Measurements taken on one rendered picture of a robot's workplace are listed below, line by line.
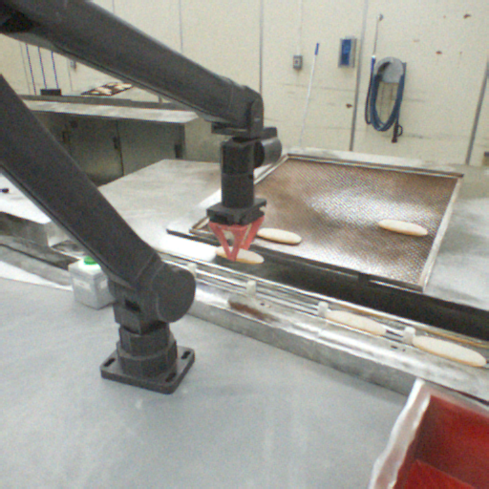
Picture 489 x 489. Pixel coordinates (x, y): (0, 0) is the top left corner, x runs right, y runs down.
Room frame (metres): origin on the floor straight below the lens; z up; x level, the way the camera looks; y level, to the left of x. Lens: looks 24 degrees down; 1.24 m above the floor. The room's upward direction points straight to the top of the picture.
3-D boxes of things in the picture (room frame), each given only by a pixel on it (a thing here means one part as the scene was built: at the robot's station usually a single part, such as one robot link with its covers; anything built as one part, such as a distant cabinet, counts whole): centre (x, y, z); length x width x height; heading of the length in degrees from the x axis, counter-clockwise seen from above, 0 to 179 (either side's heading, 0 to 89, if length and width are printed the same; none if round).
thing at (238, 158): (0.68, 0.01, 1.10); 0.07 x 0.06 x 0.07; 145
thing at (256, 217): (0.68, 0.01, 0.96); 0.07 x 0.07 x 0.09; 58
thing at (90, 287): (0.69, 0.28, 0.84); 0.08 x 0.08 x 0.11; 58
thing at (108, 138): (4.66, 1.44, 0.51); 3.00 x 1.26 x 1.03; 58
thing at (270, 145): (0.71, -0.01, 1.13); 0.11 x 0.09 x 0.12; 145
